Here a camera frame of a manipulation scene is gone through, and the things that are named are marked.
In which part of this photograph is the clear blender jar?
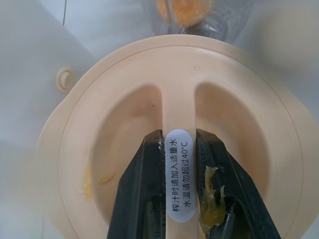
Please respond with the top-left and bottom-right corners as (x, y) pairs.
(146, 0), (250, 46)

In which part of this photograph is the orange food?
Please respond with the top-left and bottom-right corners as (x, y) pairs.
(155, 0), (215, 27)

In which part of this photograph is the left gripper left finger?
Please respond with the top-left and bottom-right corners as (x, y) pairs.
(107, 129), (166, 239)

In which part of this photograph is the beige blender lid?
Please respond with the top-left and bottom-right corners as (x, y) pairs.
(36, 33), (314, 239)

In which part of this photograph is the yellow pulp residue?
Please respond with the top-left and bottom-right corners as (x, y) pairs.
(198, 166), (236, 229)

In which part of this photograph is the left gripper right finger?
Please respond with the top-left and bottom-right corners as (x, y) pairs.
(195, 127), (284, 239)

